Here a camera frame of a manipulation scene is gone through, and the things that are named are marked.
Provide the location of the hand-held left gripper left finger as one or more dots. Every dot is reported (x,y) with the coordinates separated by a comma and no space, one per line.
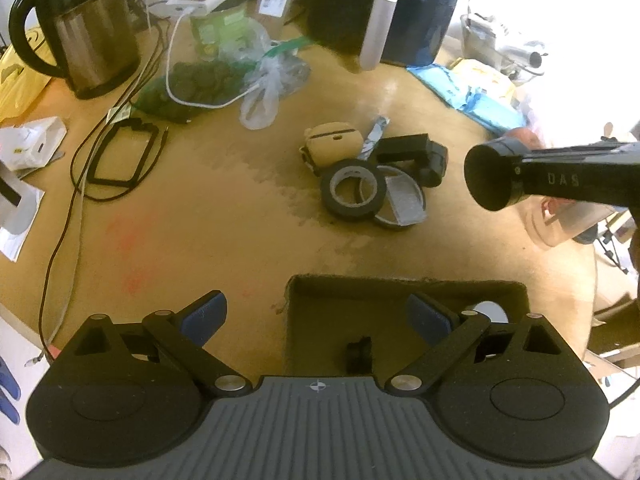
(205,317)

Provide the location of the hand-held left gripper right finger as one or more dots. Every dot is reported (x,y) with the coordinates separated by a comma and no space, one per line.
(427,317)

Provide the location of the clear plastic piece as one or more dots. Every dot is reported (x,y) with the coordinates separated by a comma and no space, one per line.
(405,202)

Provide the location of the clear shaker bottle grey lid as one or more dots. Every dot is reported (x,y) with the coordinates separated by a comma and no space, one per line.
(555,225)

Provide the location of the orange round fruit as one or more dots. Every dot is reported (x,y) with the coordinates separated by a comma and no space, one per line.
(522,137)

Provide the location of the small black plastic part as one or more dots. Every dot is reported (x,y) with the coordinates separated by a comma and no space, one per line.
(359,355)

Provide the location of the blue wipes packet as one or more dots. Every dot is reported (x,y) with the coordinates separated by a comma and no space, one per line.
(440,85)
(495,112)

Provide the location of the silver foil roll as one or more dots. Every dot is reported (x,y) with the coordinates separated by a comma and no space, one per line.
(525,55)

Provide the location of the yellow wipes packet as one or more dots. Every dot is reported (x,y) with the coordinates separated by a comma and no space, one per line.
(482,72)

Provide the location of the black tape roll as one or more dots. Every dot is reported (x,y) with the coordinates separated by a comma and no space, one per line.
(330,200)

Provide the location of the metal bowl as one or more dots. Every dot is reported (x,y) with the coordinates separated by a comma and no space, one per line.
(482,40)

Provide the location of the black rectangular block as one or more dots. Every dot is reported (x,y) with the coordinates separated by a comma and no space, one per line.
(402,147)

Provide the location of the patterned wrapped stick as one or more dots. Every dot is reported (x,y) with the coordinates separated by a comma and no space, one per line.
(375,135)

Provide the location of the tan earbud case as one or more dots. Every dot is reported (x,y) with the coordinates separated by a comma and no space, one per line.
(330,147)

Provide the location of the white box with black slot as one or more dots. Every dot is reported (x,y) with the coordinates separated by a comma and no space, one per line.
(20,230)

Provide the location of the bag of green cookies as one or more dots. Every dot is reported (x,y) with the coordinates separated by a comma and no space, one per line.
(200,80)

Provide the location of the small white box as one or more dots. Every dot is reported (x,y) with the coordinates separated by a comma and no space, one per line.
(30,142)

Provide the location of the clear plastic bag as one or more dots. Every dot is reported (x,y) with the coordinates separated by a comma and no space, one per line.
(272,77)

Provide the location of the black air fryer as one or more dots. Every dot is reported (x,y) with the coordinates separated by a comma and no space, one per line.
(340,5)

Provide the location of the green label jar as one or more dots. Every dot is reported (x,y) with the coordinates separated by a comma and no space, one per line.
(217,27)

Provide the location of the yellow plastic bag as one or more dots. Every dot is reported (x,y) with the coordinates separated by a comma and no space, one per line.
(15,90)

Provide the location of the black electric kettle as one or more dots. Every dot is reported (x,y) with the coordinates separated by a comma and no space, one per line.
(95,35)

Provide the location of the tall brown cardboard box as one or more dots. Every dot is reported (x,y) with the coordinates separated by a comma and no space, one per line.
(277,0)

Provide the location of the black rectangular frame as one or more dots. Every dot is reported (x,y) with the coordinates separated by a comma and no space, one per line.
(97,160)

